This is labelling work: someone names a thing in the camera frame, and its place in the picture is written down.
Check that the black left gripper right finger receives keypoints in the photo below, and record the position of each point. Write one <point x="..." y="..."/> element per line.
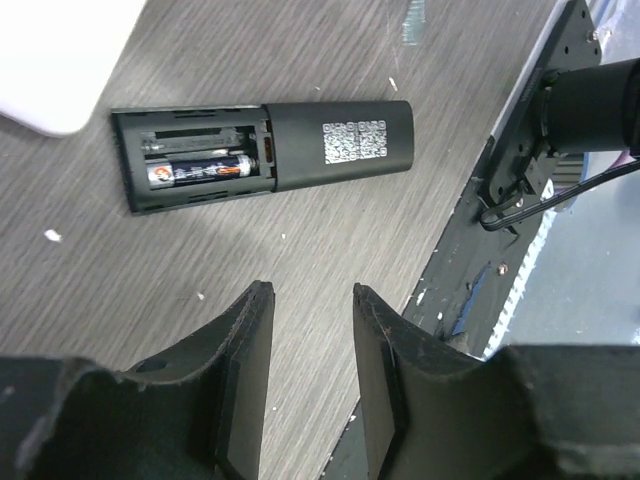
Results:
<point x="528" y="412"/>

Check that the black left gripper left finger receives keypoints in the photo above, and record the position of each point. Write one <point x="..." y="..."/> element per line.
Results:
<point x="192" y="411"/>

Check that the black remote control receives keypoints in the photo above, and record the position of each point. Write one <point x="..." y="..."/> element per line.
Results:
<point x="297" y="145"/>

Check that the white remote control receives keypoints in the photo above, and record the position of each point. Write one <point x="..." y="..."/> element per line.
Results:
<point x="57" y="57"/>

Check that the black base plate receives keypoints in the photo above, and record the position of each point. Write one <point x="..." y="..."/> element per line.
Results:
<point x="475" y="278"/>

